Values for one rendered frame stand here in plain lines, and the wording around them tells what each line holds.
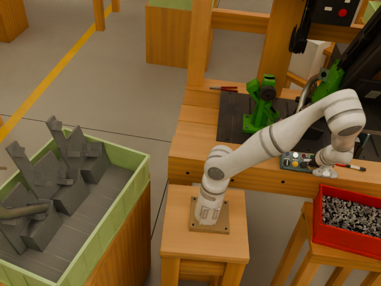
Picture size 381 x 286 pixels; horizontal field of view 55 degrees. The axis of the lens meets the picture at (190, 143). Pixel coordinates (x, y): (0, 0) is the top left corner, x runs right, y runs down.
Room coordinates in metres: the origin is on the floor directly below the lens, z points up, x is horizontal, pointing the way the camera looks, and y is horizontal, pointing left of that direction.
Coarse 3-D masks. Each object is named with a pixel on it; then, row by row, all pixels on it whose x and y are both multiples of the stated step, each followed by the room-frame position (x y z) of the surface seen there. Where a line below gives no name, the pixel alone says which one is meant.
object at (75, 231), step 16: (112, 176) 1.04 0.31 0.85; (128, 176) 1.05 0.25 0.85; (32, 192) 0.92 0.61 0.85; (96, 192) 0.95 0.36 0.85; (112, 192) 0.95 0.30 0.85; (80, 208) 0.86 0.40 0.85; (96, 208) 0.87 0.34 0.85; (64, 224) 0.78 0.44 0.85; (80, 224) 0.79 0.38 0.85; (96, 224) 0.80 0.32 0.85; (0, 240) 0.69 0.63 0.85; (64, 240) 0.72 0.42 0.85; (80, 240) 0.72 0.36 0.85; (0, 256) 0.63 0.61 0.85; (16, 256) 0.64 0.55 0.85; (32, 256) 0.64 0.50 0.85; (48, 256) 0.65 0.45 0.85; (64, 256) 0.65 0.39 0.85; (32, 272) 0.59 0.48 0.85; (48, 272) 0.59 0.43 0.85
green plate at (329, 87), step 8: (336, 64) 1.42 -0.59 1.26; (336, 72) 1.38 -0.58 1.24; (344, 72) 1.34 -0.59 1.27; (328, 80) 1.40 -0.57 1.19; (336, 80) 1.34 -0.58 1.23; (320, 88) 1.42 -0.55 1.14; (328, 88) 1.35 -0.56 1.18; (336, 88) 1.35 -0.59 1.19; (312, 96) 1.43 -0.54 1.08; (320, 96) 1.37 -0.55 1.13
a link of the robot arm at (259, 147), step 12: (264, 132) 0.82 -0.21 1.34; (252, 144) 0.81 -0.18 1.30; (264, 144) 0.79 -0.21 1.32; (216, 156) 0.85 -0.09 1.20; (228, 156) 0.82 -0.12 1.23; (240, 156) 0.81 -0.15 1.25; (252, 156) 0.79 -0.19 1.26; (264, 156) 0.79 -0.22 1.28; (276, 156) 0.79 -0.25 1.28; (204, 168) 0.83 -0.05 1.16; (216, 168) 0.82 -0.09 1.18; (228, 168) 0.81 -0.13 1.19; (240, 168) 0.80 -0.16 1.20; (216, 180) 0.82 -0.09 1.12
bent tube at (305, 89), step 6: (324, 72) 1.44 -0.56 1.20; (312, 78) 1.47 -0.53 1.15; (318, 78) 1.41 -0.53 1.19; (324, 78) 1.41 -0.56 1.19; (306, 84) 1.49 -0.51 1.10; (312, 84) 1.49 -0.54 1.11; (306, 90) 1.48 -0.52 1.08; (300, 96) 1.47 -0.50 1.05; (306, 96) 1.47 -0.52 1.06; (300, 102) 1.44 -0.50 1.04
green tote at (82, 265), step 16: (64, 128) 1.19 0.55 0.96; (48, 144) 1.09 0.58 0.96; (112, 144) 1.12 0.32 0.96; (32, 160) 0.99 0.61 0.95; (112, 160) 1.12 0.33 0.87; (128, 160) 1.09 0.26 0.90; (144, 160) 1.04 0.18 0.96; (16, 176) 0.90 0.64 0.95; (144, 176) 1.03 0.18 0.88; (0, 192) 0.82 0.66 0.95; (128, 192) 0.90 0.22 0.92; (112, 208) 0.79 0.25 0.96; (128, 208) 0.90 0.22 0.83; (112, 224) 0.78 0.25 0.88; (96, 240) 0.69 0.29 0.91; (80, 256) 0.60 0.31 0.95; (96, 256) 0.67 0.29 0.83; (0, 272) 0.56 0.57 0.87; (16, 272) 0.53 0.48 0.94; (64, 272) 0.54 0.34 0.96; (80, 272) 0.59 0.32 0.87
